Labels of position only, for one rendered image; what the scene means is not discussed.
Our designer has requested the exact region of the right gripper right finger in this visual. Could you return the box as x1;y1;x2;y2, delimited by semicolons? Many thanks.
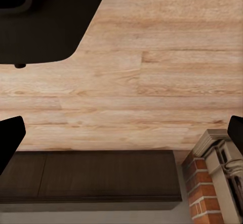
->
227;116;243;154

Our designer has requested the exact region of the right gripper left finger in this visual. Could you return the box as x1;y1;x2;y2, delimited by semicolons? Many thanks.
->
0;116;26;175

